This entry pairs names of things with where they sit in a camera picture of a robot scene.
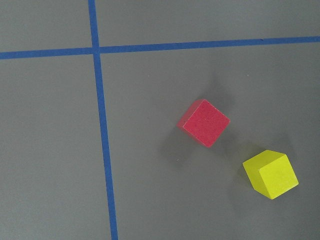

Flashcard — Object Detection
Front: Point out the red wooden block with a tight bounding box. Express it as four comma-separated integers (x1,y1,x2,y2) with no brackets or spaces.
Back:
177,99,230,148

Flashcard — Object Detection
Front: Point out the yellow wooden block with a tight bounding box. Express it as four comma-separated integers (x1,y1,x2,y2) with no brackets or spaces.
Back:
242,150,299,200

